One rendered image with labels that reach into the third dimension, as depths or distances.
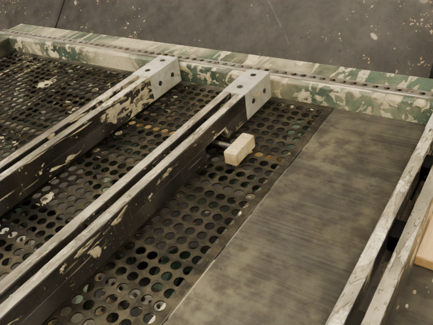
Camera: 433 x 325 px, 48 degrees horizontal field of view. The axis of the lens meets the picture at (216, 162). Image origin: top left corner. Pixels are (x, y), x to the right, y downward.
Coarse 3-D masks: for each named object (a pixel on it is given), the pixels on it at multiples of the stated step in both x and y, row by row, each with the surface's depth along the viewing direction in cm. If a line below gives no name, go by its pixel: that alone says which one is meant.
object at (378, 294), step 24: (432, 120) 94; (432, 144) 90; (408, 168) 83; (432, 168) 82; (408, 192) 79; (432, 192) 77; (384, 216) 74; (408, 216) 79; (384, 240) 71; (408, 240) 70; (360, 264) 67; (384, 264) 71; (408, 264) 69; (360, 288) 64; (384, 288) 64; (336, 312) 62; (360, 312) 62; (384, 312) 61
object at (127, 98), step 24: (144, 72) 129; (168, 72) 132; (120, 96) 119; (144, 96) 126; (72, 120) 113; (96, 120) 114; (120, 120) 121; (48, 144) 105; (72, 144) 109; (0, 168) 100; (24, 168) 100; (48, 168) 105; (0, 192) 96; (24, 192) 101; (0, 216) 98
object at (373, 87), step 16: (0, 32) 178; (16, 32) 176; (112, 48) 150; (128, 48) 149; (208, 64) 132; (224, 64) 132; (240, 64) 129; (304, 80) 118; (320, 80) 116; (336, 80) 115; (352, 80) 114; (416, 96) 105; (432, 96) 104
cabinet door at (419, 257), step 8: (432, 216) 80; (432, 224) 79; (432, 232) 78; (424, 240) 76; (432, 240) 76; (424, 248) 75; (432, 248) 75; (416, 256) 74; (424, 256) 74; (432, 256) 74; (416, 264) 75; (424, 264) 74; (432, 264) 73
